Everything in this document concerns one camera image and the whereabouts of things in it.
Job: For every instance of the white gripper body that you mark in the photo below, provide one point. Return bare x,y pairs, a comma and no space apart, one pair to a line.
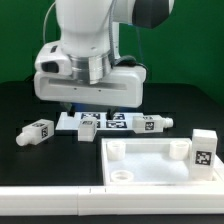
122,87

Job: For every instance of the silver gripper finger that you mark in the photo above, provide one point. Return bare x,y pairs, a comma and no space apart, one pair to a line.
110,113
70,109

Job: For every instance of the white square table top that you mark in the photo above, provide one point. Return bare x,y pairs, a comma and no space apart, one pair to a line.
151,162

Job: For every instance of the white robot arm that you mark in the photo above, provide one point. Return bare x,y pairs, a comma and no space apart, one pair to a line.
84,65

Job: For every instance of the white marker base plate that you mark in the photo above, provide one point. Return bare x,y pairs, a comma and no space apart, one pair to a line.
120,121

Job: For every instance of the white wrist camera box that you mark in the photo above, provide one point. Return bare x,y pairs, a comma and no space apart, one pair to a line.
51,59

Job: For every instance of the white front obstacle wall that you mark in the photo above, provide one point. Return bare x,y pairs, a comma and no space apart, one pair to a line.
102,200

